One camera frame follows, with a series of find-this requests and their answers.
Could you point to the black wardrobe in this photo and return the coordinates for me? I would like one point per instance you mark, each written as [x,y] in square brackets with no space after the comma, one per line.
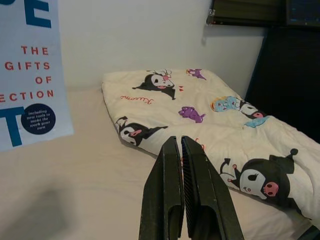
[287,75]

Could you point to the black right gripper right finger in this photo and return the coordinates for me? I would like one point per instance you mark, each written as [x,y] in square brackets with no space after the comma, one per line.
[207,200]

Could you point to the cream cartoon print blanket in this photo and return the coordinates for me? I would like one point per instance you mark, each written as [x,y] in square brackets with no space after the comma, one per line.
[212,120]

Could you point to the dark bed frame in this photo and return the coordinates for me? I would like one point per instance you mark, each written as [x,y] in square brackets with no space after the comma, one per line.
[311,232]

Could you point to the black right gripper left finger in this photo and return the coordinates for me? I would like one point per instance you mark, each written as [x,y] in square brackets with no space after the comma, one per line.
[162,195]

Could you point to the black wall shelf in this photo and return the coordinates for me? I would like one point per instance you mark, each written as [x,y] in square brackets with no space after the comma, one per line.
[250,12]

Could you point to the thin paperback book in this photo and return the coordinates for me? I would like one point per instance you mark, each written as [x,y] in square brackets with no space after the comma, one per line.
[32,75]

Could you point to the bed with beige sheet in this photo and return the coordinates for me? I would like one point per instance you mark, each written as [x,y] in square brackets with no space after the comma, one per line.
[87,175]

